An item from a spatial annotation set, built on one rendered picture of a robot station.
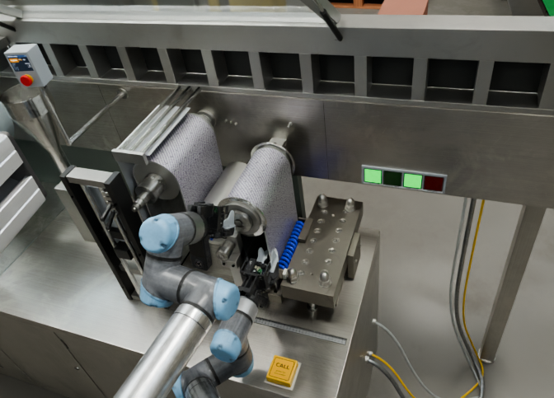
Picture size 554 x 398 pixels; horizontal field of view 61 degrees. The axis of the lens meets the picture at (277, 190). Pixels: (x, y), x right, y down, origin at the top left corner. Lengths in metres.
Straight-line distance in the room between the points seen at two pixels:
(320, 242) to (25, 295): 1.05
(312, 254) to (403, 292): 1.26
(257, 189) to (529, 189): 0.76
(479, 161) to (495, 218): 1.72
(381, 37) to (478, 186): 0.53
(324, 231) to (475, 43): 0.71
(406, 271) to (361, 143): 1.44
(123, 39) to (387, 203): 2.06
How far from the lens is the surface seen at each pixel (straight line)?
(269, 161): 1.38
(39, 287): 1.90
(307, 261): 1.46
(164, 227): 0.96
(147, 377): 0.88
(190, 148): 1.38
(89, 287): 1.79
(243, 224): 1.29
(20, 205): 0.27
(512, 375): 2.51
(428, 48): 1.25
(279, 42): 1.33
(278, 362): 1.40
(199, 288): 0.95
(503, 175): 1.45
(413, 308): 2.61
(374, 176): 1.49
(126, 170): 1.43
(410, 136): 1.38
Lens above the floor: 2.14
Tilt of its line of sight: 41 degrees down
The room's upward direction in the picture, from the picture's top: 10 degrees counter-clockwise
